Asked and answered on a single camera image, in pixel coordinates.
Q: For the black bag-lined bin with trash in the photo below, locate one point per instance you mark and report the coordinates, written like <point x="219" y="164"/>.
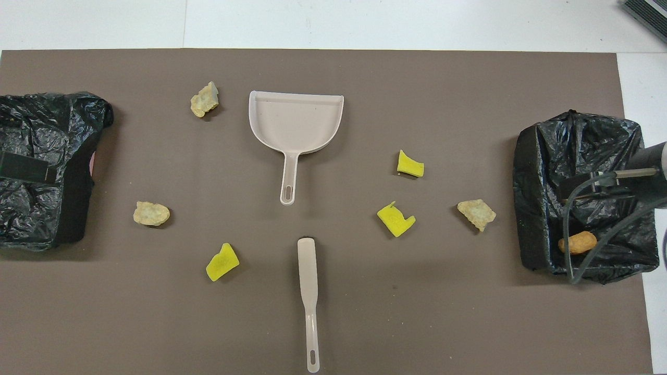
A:
<point x="599" y="146"/>

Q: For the beige plastic dustpan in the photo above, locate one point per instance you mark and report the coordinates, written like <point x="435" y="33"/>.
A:
<point x="294" y="122"/>

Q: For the oval beige bread chunk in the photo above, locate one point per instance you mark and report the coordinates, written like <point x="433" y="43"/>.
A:
<point x="151" y="213"/>

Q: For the dark grey ribbed device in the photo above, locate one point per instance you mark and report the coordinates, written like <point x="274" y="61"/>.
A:
<point x="649" y="15"/>

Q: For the orange-brown bread nugget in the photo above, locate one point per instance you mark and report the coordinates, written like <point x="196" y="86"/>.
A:
<point x="582" y="242"/>

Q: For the notched yellow sponge piece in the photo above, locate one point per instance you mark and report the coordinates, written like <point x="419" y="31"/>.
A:
<point x="395" y="220"/>

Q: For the brown table mat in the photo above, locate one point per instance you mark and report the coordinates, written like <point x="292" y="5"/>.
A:
<point x="417" y="312"/>

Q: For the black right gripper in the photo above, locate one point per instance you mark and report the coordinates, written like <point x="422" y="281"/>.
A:
<point x="651" y="177"/>

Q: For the beige brush with black bristles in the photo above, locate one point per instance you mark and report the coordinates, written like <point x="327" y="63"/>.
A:
<point x="308" y="271"/>

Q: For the empty black bag-lined trash bin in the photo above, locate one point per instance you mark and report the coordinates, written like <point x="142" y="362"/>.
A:
<point x="31" y="219"/>

